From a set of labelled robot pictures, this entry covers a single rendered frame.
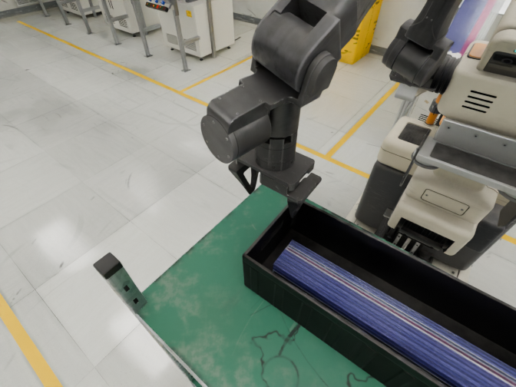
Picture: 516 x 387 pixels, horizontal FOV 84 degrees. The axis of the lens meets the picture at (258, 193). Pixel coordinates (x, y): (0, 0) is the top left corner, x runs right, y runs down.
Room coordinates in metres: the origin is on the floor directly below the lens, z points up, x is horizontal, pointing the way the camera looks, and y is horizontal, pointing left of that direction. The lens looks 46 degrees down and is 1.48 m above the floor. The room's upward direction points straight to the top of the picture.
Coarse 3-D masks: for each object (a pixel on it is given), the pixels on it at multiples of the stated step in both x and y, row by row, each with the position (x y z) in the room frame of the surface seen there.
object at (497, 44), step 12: (504, 12) 0.66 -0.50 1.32; (504, 24) 0.59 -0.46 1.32; (492, 36) 0.62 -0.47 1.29; (504, 36) 0.57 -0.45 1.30; (492, 48) 0.58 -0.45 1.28; (504, 48) 0.57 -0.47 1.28; (480, 60) 0.62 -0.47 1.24; (492, 60) 0.60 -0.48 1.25; (504, 60) 0.58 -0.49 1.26; (492, 72) 0.61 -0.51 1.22; (504, 72) 0.60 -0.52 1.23
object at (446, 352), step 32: (288, 256) 0.29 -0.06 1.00; (320, 256) 0.29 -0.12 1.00; (320, 288) 0.23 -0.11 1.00; (352, 288) 0.23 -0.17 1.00; (352, 320) 0.18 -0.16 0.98; (384, 320) 0.17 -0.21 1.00; (416, 320) 0.17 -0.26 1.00; (416, 352) 0.12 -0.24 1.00; (448, 352) 0.12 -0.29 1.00; (480, 352) 0.12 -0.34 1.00; (448, 384) 0.09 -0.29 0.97; (480, 384) 0.08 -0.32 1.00; (512, 384) 0.08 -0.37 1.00
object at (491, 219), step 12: (492, 216) 0.59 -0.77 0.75; (408, 228) 0.58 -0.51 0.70; (420, 228) 0.56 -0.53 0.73; (480, 228) 0.57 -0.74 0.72; (492, 228) 0.55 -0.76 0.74; (504, 228) 0.55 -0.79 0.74; (420, 240) 0.54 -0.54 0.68; (432, 240) 0.53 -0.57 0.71; (444, 240) 0.52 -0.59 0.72; (480, 240) 0.55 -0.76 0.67; (492, 240) 0.54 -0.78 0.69; (480, 252) 0.54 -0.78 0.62
